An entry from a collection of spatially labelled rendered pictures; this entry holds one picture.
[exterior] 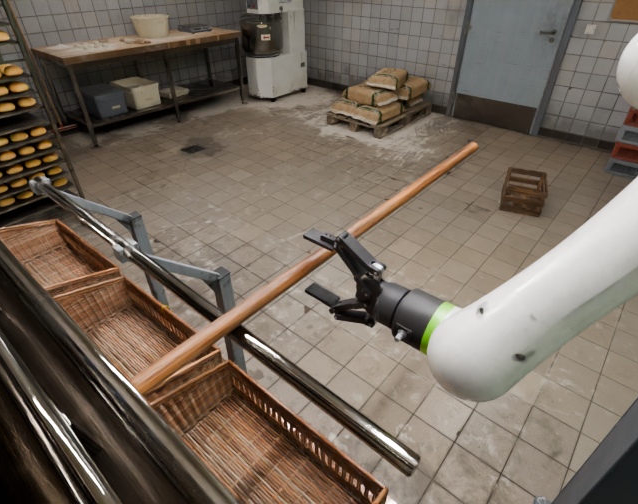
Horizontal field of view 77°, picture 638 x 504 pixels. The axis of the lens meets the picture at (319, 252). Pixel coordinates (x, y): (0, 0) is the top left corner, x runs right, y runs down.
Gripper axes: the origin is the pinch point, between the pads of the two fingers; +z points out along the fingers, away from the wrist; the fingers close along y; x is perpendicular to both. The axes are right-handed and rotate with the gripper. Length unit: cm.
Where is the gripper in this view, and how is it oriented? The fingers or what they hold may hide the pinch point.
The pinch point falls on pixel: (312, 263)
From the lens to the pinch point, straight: 78.5
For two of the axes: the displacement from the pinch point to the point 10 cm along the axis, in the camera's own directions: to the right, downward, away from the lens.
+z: -7.7, -3.8, 5.2
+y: 0.0, 8.0, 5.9
